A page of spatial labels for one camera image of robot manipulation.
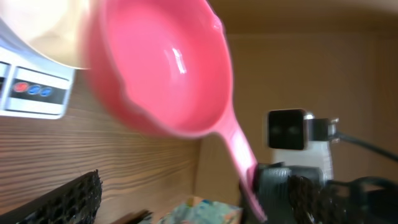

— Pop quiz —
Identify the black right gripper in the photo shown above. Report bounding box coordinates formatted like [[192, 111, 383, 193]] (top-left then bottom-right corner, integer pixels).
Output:
[[239, 162, 330, 224]]

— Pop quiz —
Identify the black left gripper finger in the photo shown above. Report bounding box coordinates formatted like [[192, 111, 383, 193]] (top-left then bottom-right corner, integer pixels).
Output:
[[1, 170, 103, 224]]

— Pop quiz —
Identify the pink plastic scoop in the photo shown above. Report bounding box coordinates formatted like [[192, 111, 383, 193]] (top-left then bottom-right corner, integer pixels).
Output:
[[83, 0, 267, 222]]

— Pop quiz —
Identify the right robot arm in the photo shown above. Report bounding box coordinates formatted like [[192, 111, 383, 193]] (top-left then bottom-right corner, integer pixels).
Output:
[[253, 162, 397, 224]]

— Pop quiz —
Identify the white digital kitchen scale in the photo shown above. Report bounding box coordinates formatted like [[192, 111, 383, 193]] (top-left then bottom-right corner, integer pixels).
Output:
[[1, 22, 76, 119]]

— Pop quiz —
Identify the white round bowl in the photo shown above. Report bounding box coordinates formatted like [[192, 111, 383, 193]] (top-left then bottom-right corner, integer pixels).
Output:
[[1, 0, 98, 69]]

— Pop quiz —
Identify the colourful box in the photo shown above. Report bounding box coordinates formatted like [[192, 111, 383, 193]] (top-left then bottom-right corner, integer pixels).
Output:
[[157, 196, 242, 224]]

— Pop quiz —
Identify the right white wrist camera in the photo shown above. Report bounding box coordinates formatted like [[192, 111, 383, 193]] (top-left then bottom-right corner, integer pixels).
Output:
[[267, 109, 339, 180]]

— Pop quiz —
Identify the right black cable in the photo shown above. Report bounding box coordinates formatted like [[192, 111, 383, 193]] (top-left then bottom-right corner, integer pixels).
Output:
[[334, 132, 398, 163]]

